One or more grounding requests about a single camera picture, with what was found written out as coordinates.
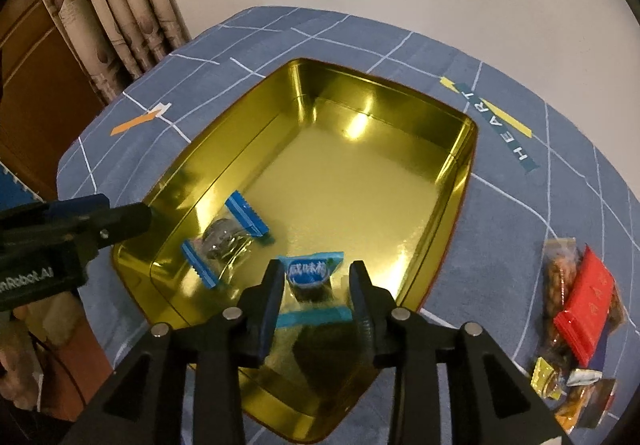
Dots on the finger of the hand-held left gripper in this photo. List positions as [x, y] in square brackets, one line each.
[115, 222]

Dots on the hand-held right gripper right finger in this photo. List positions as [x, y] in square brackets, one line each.
[357, 295]

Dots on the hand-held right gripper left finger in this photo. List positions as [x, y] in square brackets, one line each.
[272, 305]

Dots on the blue dark candy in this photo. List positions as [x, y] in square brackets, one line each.
[310, 275]

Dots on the clear candy wrapper blue ends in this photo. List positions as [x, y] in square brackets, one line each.
[225, 235]

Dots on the gold tin box maroon sides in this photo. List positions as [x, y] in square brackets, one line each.
[350, 185]

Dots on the clear bag of fried snacks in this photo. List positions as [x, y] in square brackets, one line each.
[557, 275]

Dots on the red snack packet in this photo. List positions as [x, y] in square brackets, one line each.
[585, 305]

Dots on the blue zigzag patterned fabric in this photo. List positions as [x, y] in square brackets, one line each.
[20, 187]

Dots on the brown wooden door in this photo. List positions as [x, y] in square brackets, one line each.
[40, 100]

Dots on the blue grid printed cloth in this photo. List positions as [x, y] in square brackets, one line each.
[500, 225]

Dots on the gold wrapped candy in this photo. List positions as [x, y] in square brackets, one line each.
[545, 375]

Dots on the beige patterned curtain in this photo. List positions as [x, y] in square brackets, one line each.
[110, 0]

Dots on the silver wrapped candy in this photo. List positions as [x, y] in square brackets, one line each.
[582, 376]

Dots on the orange snack in clear wrapper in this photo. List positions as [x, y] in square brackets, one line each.
[580, 405]

